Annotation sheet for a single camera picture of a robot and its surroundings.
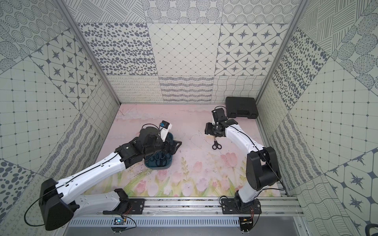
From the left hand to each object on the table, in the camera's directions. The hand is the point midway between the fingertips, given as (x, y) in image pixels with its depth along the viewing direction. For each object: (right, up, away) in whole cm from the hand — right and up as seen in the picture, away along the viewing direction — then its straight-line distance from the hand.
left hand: (175, 136), depth 74 cm
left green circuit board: (-28, -42, -3) cm, 50 cm away
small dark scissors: (+25, -9, +24) cm, 36 cm away
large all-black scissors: (-10, -15, +14) cm, 23 cm away
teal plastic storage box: (-16, -19, +13) cm, 28 cm away
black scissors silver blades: (-13, -15, +14) cm, 24 cm away
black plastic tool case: (+44, +18, +42) cm, 63 cm away
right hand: (+19, 0, +15) cm, 25 cm away
